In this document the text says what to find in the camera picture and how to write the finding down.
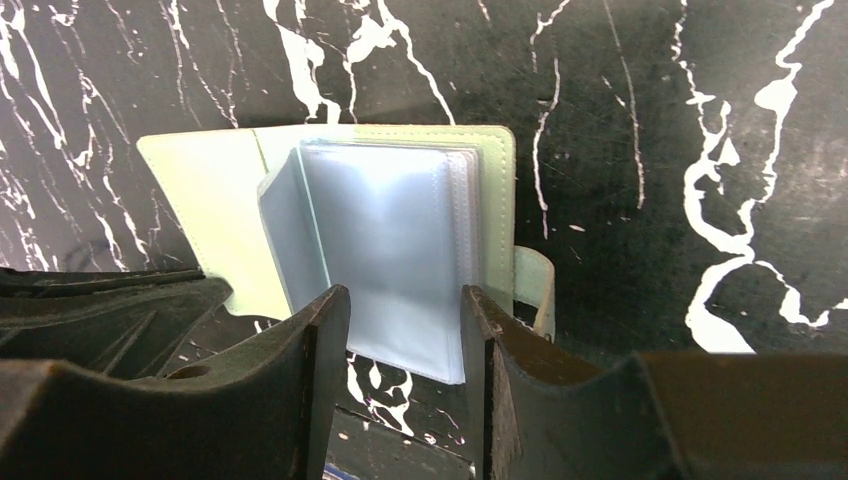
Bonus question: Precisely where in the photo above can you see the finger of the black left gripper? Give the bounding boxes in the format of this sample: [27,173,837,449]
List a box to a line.
[1,267,232,380]

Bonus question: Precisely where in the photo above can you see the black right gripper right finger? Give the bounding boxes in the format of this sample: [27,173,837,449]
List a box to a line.
[461,286,847,479]

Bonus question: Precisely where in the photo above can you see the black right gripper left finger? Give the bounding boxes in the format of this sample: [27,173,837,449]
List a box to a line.
[1,285,351,479]

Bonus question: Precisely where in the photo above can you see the green card holder wallet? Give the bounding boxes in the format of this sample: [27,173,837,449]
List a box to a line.
[137,124,556,384]

